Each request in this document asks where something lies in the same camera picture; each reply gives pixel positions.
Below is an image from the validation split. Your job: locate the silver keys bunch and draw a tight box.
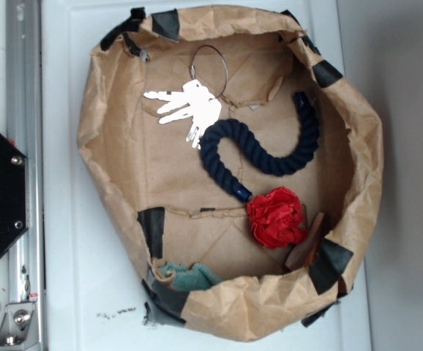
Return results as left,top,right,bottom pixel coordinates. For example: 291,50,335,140
143,80,222,149

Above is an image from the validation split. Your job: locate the thin wire key ring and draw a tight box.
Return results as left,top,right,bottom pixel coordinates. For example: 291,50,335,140
190,45,229,99

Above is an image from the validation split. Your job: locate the brown paper bag bin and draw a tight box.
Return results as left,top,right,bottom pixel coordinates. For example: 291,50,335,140
78,5,383,341

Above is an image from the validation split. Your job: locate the red crumpled paper ball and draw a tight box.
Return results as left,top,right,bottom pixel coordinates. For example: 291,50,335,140
246,186,308,249

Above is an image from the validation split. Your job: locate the teal cloth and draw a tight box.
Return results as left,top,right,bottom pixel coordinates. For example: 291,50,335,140
159,263,222,291

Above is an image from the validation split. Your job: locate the navy blue rope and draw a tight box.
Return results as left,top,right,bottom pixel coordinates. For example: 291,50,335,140
199,91,321,203

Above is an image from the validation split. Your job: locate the aluminium frame rail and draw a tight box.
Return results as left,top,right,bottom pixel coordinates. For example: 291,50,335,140
6,1,47,350

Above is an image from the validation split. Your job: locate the metal corner bracket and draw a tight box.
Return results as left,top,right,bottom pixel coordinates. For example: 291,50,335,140
0,302,39,350

